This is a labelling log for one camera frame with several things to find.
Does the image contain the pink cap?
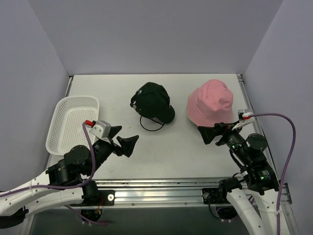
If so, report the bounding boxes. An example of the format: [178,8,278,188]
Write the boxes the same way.
[186,79,233,127]

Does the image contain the dark green cap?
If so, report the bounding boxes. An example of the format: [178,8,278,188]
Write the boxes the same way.
[130,82,175,124]

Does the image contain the beige bucket hat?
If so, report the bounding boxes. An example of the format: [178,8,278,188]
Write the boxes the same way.
[186,109,198,126]

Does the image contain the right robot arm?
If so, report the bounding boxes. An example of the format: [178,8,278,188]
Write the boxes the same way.
[198,122,291,235]

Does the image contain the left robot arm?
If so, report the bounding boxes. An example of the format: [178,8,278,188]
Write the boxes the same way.
[0,120,139,229]

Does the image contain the white plastic basket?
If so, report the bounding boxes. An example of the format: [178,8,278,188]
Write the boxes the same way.
[45,95,99,156]

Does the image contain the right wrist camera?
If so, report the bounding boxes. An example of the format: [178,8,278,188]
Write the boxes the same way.
[232,109,255,131]

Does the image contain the black wire hat stand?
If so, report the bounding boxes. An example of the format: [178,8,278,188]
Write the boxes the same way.
[139,116,165,132]

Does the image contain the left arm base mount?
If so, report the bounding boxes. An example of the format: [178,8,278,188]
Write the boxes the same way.
[79,189,115,226]

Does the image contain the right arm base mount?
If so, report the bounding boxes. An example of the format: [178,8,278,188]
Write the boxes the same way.
[202,177,244,222]

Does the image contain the aluminium front rail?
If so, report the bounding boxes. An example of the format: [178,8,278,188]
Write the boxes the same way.
[26,180,291,210]

